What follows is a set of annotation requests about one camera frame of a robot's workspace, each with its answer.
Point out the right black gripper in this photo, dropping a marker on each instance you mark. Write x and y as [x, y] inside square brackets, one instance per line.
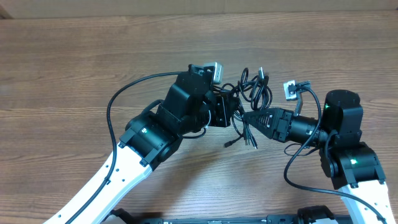
[278, 126]

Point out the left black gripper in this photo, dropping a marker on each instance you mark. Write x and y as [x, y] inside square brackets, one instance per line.
[224, 111]

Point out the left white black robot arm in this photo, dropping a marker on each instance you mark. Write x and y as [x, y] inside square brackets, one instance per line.
[191, 106]

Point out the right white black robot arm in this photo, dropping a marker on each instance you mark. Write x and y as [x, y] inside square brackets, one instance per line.
[353, 167]

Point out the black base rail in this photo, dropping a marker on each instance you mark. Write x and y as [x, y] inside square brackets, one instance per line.
[310, 215]

